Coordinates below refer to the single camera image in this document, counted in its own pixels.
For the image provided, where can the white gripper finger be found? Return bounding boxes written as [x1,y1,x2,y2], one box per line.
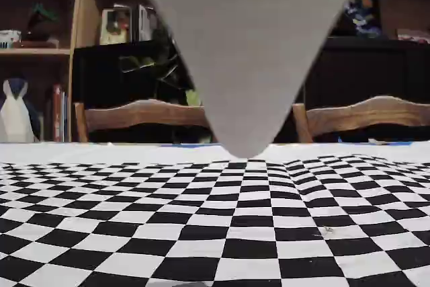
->
[117,0,378,159]

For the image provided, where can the green leafy houseplant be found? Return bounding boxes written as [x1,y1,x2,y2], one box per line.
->
[119,26,206,108]

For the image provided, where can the white picture card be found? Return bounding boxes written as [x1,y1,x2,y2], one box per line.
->
[136,3,159,42]

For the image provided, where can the blue tape strip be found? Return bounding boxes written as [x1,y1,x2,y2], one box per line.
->
[160,142,221,147]
[337,137,415,146]

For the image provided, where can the blue toy figure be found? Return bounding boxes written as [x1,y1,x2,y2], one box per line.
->
[344,0,382,38]

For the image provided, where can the wooden chair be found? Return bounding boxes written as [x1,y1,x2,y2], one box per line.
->
[291,95,430,143]
[73,98,216,143]

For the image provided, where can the cream picture card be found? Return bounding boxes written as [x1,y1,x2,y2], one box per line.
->
[99,7,132,45]

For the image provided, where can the black sideboard cabinet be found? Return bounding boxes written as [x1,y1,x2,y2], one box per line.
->
[73,36,430,143]

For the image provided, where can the long pink item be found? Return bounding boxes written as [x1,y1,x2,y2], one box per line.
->
[397,28,430,45]

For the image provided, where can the orange red books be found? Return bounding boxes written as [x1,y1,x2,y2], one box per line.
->
[52,83,72,142]

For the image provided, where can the small bonsai model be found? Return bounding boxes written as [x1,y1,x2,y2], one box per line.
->
[19,2,60,49]

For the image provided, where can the black white checkered sheet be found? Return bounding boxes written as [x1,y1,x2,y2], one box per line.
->
[0,141,430,287]

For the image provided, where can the white mug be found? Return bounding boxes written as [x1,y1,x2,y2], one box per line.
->
[0,29,22,50]

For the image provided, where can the blue white penguin figure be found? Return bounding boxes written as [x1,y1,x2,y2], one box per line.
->
[0,77,44,143]

